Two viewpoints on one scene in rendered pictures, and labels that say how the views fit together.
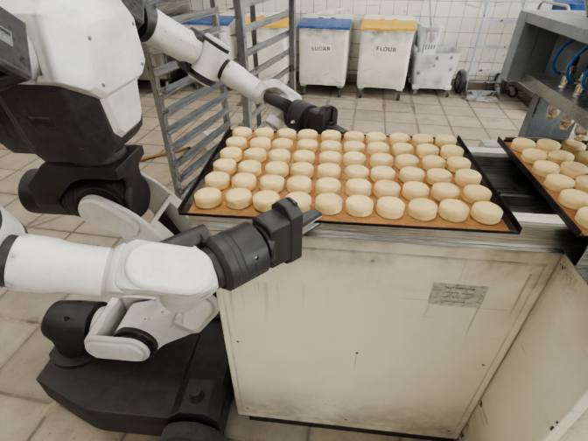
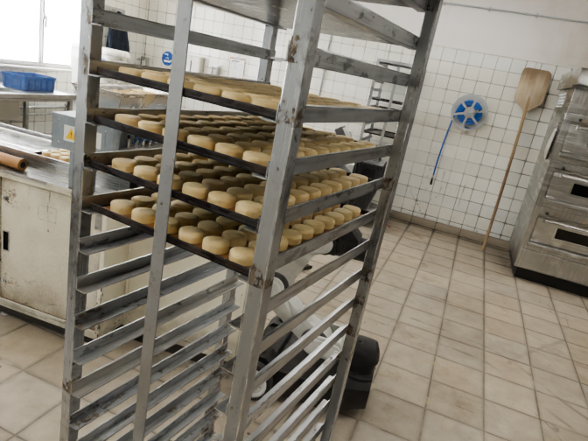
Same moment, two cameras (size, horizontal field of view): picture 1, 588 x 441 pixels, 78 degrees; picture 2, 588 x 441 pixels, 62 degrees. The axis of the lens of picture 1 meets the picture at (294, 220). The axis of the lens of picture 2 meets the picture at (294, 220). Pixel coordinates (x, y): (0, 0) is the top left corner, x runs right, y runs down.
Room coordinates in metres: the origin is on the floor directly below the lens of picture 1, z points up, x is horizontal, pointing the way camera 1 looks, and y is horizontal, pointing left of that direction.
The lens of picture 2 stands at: (3.02, 0.57, 1.57)
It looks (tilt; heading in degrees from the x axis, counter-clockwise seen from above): 17 degrees down; 187
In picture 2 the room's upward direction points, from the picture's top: 11 degrees clockwise
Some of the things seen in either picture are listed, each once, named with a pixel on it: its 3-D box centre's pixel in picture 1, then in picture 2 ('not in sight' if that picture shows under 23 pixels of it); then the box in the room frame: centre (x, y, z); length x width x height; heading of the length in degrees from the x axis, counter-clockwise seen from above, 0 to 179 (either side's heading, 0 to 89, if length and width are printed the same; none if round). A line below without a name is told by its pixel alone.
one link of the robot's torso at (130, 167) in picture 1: (83, 183); (341, 238); (0.78, 0.52, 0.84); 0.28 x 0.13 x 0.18; 85
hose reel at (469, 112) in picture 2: not in sight; (459, 143); (-2.88, 1.52, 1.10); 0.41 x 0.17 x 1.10; 80
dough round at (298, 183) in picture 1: (299, 185); not in sight; (0.63, -0.01, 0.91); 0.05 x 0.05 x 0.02
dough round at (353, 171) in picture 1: (356, 173); not in sight; (0.68, -0.13, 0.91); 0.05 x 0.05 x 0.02
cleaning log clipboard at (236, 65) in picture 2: not in sight; (236, 72); (-3.51, -1.43, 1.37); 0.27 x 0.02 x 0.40; 80
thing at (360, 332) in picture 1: (355, 308); (200, 271); (0.72, -0.18, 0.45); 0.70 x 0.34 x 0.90; 84
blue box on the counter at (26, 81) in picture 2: not in sight; (29, 81); (-1.47, -2.92, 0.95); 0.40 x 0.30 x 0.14; 172
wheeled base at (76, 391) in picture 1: (145, 344); (316, 352); (0.78, 0.52, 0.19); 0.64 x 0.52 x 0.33; 85
